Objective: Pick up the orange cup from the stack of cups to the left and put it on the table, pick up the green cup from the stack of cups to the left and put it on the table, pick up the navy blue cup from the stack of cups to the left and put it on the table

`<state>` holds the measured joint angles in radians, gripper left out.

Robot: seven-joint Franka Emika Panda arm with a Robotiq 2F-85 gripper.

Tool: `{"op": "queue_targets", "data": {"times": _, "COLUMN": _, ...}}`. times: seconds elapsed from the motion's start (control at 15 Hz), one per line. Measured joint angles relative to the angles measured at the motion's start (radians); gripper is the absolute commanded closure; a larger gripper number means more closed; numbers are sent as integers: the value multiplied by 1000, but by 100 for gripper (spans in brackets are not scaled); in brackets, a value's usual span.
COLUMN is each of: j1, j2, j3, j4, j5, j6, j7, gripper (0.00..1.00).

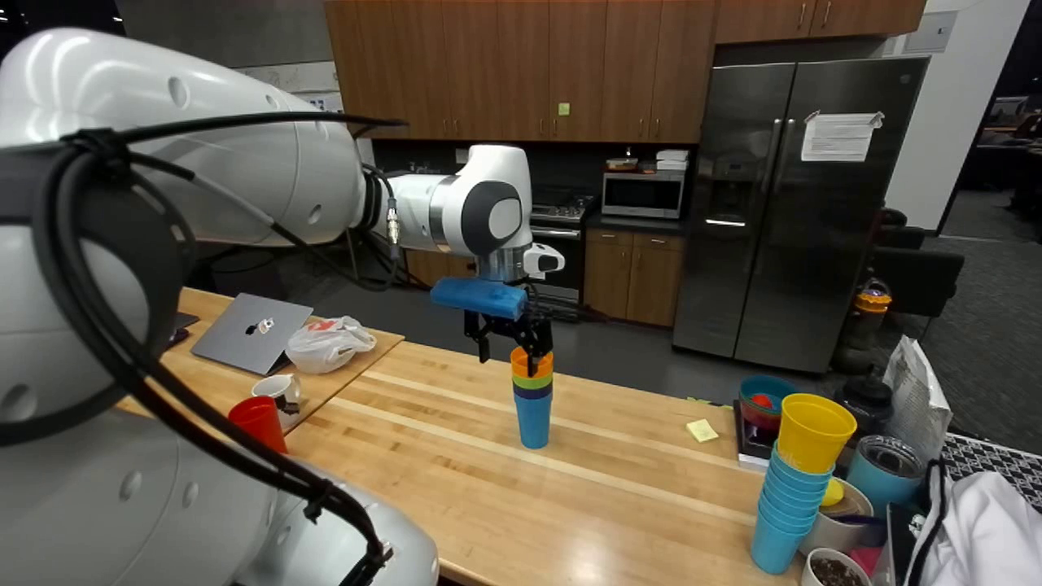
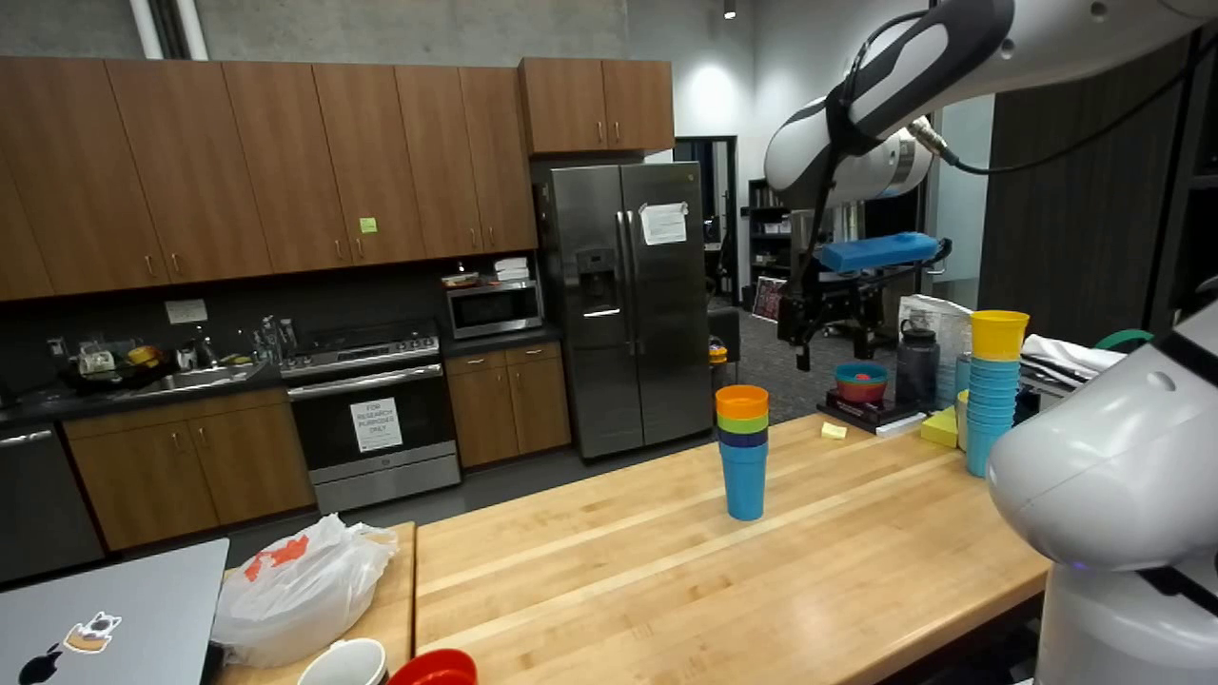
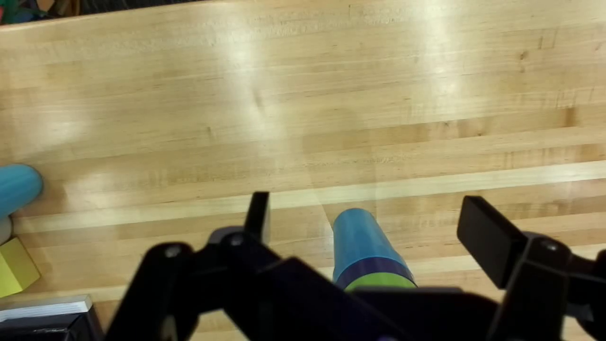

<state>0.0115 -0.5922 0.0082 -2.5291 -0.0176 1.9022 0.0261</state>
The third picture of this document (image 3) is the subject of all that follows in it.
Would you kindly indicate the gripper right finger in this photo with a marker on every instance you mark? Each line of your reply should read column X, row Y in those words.
column 530, row 270

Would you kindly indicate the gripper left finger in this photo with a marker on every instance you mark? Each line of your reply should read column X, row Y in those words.
column 227, row 274

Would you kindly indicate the stack of coloured cups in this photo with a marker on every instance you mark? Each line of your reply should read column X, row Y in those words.
column 362, row 251

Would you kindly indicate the light blue cup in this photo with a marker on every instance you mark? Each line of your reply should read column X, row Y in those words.
column 16, row 187

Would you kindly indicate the black box with silver edge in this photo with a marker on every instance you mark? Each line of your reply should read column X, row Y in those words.
column 45, row 319

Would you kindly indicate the yellow block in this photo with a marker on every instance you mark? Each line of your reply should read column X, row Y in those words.
column 15, row 267

